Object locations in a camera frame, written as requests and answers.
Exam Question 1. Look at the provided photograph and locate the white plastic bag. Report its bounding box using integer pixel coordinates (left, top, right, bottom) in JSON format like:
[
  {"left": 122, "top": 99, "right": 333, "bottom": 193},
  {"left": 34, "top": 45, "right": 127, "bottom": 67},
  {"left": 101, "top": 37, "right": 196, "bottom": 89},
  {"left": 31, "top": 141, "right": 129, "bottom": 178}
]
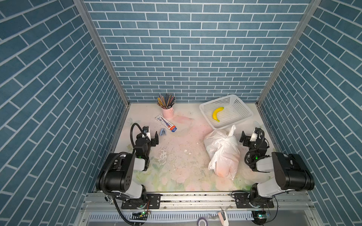
[{"left": 204, "top": 125, "right": 240, "bottom": 180}]

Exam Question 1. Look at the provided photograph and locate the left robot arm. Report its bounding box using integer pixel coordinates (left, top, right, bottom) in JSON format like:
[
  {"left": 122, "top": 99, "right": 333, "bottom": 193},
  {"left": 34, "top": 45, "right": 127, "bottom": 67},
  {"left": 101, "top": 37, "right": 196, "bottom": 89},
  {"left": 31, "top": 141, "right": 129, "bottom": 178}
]
[{"left": 96, "top": 133, "right": 159, "bottom": 204}]

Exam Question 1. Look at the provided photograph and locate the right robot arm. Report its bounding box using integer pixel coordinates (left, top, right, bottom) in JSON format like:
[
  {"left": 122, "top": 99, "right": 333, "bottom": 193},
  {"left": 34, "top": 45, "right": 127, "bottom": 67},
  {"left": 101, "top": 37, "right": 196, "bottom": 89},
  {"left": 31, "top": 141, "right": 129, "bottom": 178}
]
[{"left": 239, "top": 128, "right": 315, "bottom": 202}]

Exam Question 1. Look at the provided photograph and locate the small blue clip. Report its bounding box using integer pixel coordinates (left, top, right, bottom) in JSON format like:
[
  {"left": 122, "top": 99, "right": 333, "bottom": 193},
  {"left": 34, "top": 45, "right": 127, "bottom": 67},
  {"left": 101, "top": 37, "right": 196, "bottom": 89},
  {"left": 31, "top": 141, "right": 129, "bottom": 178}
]
[{"left": 159, "top": 128, "right": 166, "bottom": 136}]

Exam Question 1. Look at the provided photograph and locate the pink pencil cup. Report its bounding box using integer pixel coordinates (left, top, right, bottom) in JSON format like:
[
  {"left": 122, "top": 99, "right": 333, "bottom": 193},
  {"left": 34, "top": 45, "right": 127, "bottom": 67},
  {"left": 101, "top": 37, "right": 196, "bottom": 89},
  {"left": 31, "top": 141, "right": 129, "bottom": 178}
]
[{"left": 162, "top": 107, "right": 174, "bottom": 119}]

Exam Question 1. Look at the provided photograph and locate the white plastic basket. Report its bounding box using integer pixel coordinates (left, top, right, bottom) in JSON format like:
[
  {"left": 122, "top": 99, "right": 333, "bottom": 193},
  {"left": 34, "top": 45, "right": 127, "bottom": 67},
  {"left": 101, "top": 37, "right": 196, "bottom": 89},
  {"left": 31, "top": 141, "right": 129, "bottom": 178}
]
[{"left": 199, "top": 94, "right": 254, "bottom": 130}]

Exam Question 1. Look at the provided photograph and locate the coloured pencils bunch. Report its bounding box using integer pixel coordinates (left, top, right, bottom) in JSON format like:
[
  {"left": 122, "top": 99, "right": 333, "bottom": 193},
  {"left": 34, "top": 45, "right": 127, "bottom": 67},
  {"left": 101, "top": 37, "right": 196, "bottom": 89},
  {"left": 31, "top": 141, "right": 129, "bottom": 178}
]
[{"left": 157, "top": 94, "right": 175, "bottom": 110}]

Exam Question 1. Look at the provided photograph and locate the yellow toy banana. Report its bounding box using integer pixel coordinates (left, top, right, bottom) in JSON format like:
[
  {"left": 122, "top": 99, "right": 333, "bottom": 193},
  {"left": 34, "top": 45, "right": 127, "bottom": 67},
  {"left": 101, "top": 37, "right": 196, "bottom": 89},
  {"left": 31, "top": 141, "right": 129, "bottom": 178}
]
[{"left": 212, "top": 107, "right": 224, "bottom": 122}]

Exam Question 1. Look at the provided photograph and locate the pink white clip tool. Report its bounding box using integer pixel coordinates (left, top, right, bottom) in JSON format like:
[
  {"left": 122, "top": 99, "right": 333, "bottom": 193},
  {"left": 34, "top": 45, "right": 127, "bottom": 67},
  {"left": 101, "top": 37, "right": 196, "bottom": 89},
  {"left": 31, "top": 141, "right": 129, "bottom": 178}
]
[{"left": 217, "top": 209, "right": 229, "bottom": 226}]

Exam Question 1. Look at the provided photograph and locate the purple tape roll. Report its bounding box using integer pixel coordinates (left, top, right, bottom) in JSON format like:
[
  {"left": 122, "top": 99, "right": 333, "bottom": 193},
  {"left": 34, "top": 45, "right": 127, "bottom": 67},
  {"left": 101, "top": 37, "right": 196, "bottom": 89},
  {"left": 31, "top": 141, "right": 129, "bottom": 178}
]
[{"left": 197, "top": 217, "right": 208, "bottom": 226}]

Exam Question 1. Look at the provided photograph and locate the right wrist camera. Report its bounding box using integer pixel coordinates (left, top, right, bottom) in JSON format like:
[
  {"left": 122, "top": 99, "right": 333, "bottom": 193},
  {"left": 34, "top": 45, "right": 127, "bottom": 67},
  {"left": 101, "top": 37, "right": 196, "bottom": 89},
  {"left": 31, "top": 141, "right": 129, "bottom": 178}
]
[{"left": 250, "top": 132, "right": 258, "bottom": 142}]

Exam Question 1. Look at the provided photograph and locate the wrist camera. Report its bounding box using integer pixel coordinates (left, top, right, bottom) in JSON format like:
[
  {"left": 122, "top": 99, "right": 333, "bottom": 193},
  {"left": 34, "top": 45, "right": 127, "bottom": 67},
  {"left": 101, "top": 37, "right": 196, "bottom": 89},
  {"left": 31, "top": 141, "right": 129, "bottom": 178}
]
[
  {"left": 250, "top": 132, "right": 258, "bottom": 142},
  {"left": 142, "top": 126, "right": 150, "bottom": 138}
]

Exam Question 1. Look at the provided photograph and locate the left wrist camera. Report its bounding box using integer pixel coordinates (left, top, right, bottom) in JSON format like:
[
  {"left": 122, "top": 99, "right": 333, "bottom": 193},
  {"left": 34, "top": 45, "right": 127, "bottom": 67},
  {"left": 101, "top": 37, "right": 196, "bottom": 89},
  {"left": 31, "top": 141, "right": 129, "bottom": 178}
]
[{"left": 142, "top": 126, "right": 150, "bottom": 138}]

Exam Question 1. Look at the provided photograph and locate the left black corrugated cable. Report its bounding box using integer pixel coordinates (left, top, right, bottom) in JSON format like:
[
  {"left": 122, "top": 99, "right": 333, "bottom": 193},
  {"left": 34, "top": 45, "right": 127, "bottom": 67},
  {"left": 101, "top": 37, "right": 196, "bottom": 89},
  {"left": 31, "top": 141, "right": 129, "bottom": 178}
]
[{"left": 101, "top": 122, "right": 148, "bottom": 226}]

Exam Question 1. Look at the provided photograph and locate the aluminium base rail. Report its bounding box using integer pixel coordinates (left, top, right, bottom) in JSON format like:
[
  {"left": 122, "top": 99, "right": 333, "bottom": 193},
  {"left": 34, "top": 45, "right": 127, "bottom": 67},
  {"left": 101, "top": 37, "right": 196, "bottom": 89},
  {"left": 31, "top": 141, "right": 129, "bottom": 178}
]
[{"left": 74, "top": 192, "right": 322, "bottom": 226}]

